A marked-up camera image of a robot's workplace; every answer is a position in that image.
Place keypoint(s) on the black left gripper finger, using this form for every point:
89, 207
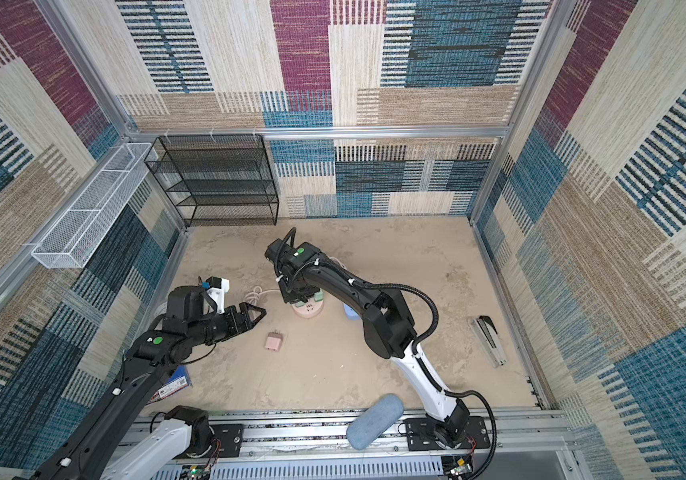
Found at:
245, 308
254, 316

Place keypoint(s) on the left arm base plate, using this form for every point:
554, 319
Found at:
217, 441

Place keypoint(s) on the black wire shelf rack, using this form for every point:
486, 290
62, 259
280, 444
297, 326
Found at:
217, 180

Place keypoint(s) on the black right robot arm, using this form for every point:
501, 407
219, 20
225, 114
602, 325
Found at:
388, 326

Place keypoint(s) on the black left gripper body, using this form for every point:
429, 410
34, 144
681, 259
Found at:
220, 326

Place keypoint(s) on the blue square power strip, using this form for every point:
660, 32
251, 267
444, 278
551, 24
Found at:
350, 313

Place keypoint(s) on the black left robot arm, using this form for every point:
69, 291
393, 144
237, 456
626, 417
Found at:
192, 318

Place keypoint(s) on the blue printed booklet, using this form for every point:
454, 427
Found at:
179, 381

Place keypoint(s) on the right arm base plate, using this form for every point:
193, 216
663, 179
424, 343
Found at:
425, 434

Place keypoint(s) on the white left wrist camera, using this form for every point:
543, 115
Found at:
216, 289

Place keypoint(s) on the pink round power strip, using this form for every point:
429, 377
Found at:
308, 310

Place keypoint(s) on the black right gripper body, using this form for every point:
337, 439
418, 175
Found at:
297, 291

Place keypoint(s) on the pink plug adapter cube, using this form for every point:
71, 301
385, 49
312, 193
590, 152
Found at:
274, 341

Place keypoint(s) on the silver stapler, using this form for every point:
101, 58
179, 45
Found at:
486, 332

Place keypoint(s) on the white wire mesh basket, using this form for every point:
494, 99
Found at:
74, 234

